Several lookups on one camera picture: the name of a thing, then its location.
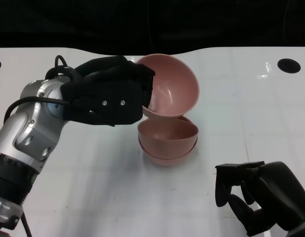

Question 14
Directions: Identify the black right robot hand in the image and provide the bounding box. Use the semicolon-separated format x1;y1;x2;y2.
215;161;305;237

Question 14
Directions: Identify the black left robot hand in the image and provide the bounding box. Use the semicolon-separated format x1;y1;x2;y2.
74;55;156;108

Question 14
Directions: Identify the pink plastic bowl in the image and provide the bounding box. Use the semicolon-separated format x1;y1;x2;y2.
139;139;199;166
137;116;200;158
136;53;201;119

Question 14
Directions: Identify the black cloth backdrop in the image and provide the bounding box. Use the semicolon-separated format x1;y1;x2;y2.
0;0;305;56

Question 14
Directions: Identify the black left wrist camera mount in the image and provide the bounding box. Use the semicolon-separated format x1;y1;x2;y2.
60;78;144;126

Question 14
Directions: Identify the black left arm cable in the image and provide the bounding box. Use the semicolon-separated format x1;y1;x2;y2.
3;55;76;124

